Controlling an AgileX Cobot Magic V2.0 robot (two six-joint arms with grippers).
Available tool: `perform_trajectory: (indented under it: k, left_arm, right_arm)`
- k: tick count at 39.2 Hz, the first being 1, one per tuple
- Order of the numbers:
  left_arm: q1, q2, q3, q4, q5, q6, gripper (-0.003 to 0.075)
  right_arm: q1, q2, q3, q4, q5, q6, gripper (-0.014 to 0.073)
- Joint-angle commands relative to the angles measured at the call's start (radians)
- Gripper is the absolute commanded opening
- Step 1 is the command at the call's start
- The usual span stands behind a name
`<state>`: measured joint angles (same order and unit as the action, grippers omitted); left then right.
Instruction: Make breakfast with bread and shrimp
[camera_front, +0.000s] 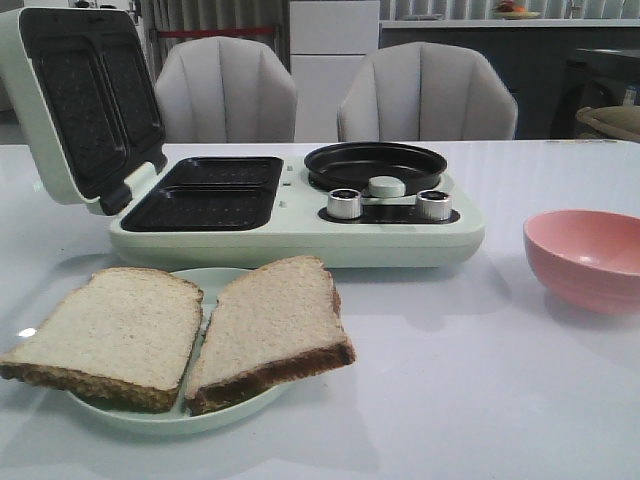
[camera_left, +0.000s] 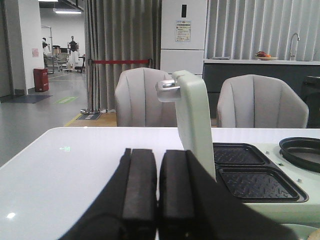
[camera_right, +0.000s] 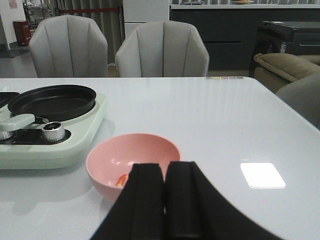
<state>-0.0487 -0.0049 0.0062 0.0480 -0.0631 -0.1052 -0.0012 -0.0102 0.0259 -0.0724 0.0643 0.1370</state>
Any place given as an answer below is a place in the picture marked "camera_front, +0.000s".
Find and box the green round pan handle knob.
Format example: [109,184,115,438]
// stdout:
[367,175,406,199]

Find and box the green breakfast maker base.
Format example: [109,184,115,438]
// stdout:
[110,153,484,270]

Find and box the fruit plate on counter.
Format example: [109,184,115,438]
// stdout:
[492,0,541,20]

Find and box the left grey upholstered chair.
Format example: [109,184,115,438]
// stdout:
[155,37,297,143]

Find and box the left silver control knob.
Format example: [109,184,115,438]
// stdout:
[326,188,362,220]

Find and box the right grey upholstered chair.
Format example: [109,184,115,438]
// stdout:
[337,42,518,142]

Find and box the right silver control knob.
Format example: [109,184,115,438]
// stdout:
[415,190,452,222]

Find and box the light green round plate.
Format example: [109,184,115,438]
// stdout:
[67,268,290,436]

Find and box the grey upholstered chair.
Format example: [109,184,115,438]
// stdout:
[155,37,297,143]
[337,42,518,142]

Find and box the bread slice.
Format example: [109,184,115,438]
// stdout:
[1,267,203,413]
[185,255,356,415]

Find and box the red barrier belt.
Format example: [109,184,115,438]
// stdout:
[156,26,278,39]

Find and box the black round frying pan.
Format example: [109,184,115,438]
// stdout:
[304,142,447,195]

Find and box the beige cushion basket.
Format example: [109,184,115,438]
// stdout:
[575,105,639,143]

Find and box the silver control knob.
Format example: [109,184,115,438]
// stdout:
[326,188,362,220]
[415,190,452,222]

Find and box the green breakfast maker lid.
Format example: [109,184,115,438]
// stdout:
[1,7,166,216]

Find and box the pink bowl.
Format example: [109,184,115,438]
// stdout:
[523,209,639,315]

